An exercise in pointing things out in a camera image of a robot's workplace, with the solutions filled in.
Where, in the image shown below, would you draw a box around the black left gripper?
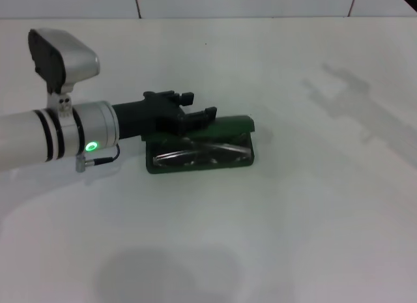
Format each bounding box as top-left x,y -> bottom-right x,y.
111,90 -> 218,140

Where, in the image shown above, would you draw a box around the green glasses case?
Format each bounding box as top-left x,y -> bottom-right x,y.
141,115 -> 257,175

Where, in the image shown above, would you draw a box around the clear plastic glasses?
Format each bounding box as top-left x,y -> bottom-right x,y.
152,133 -> 253,170

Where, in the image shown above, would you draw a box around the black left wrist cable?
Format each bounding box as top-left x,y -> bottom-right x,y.
75,143 -> 121,174

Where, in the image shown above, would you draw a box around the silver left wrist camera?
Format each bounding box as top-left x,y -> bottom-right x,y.
27,28 -> 100,121

